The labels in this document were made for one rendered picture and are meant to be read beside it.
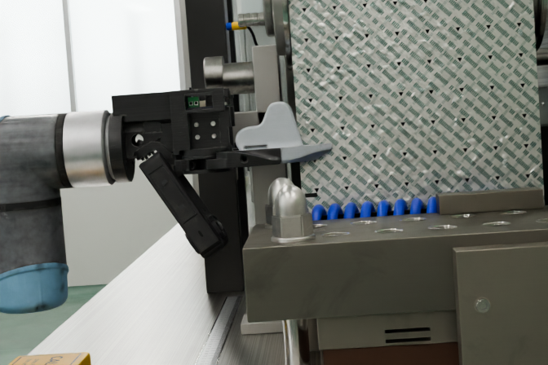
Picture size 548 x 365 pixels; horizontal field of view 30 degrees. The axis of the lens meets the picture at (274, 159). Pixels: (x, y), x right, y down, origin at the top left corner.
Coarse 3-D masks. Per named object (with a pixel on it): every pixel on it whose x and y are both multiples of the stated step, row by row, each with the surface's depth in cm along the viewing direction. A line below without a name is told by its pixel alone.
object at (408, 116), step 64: (320, 64) 100; (384, 64) 99; (448, 64) 99; (512, 64) 99; (320, 128) 100; (384, 128) 100; (448, 128) 99; (512, 128) 99; (320, 192) 100; (384, 192) 100
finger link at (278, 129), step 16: (272, 112) 98; (288, 112) 98; (256, 128) 98; (272, 128) 98; (288, 128) 98; (240, 144) 98; (256, 144) 98; (272, 144) 98; (288, 144) 98; (320, 144) 99; (288, 160) 98; (304, 160) 99
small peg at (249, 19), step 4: (256, 12) 105; (260, 12) 105; (240, 16) 104; (244, 16) 105; (248, 16) 104; (252, 16) 104; (256, 16) 104; (260, 16) 104; (240, 20) 104; (244, 20) 104; (248, 20) 104; (252, 20) 104; (256, 20) 104; (260, 20) 104; (240, 24) 105; (244, 24) 105; (248, 24) 105; (252, 24) 105; (256, 24) 105; (260, 24) 105; (264, 24) 105
